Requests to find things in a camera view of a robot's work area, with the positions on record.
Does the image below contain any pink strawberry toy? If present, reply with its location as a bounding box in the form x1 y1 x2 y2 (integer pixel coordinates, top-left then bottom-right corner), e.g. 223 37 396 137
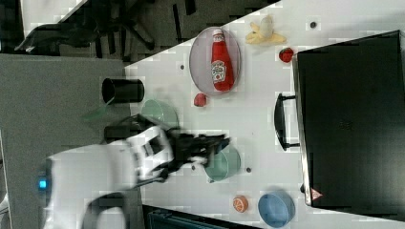
194 93 207 107

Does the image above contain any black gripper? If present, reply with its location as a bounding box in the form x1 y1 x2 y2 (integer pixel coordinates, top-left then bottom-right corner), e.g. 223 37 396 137
165 129 230 174

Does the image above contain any peeled toy banana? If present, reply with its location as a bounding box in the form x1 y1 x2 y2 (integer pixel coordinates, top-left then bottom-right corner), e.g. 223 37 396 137
245 15 287 45

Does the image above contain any green cup with handle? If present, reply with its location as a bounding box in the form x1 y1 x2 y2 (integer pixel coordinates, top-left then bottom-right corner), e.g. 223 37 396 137
204 145 241 182

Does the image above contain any blue bowl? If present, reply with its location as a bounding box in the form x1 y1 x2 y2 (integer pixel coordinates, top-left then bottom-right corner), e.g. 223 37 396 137
258 190 295 228

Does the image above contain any black cylindrical cup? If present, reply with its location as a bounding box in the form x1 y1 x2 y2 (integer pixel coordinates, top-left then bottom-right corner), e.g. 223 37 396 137
101 78 144 104

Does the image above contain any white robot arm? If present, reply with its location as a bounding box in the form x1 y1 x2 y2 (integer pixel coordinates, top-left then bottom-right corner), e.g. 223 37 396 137
38 125 229 229

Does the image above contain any silver black toaster oven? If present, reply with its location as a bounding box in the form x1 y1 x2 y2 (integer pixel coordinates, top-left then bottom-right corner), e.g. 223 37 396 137
291 31 405 221

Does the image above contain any small red strawberry toy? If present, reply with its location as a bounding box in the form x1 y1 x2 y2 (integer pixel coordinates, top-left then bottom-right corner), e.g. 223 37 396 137
279 48 294 63

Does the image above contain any green perforated colander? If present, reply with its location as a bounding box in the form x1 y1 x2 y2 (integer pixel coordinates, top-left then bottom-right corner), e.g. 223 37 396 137
140 99 179 130

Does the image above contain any red ketchup bottle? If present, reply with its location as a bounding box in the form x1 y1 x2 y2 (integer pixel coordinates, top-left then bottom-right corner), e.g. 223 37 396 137
211 29 235 92

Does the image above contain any blue metal frame rail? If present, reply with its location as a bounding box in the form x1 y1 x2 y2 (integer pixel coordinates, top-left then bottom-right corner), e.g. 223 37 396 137
142 204 259 229

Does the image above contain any orange slice toy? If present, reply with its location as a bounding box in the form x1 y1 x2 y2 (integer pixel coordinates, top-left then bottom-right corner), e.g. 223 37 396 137
232 196 248 213

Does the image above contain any grey round plate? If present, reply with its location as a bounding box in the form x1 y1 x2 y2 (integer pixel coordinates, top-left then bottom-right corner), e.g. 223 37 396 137
189 27 241 96

